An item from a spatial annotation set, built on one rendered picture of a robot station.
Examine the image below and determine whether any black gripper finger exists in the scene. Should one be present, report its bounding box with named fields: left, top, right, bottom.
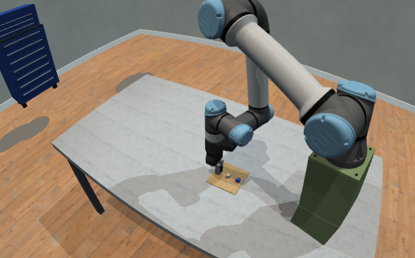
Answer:
left=215, top=163, right=220, bottom=175
left=218, top=159, right=224, bottom=172

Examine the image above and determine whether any tan mat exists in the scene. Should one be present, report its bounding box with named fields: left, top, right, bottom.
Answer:
left=206, top=162, right=250, bottom=194

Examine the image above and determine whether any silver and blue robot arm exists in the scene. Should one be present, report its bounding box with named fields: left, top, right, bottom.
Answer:
left=198, top=0, right=376, bottom=169

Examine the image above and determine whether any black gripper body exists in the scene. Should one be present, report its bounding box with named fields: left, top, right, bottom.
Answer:
left=205, top=131, right=238, bottom=167

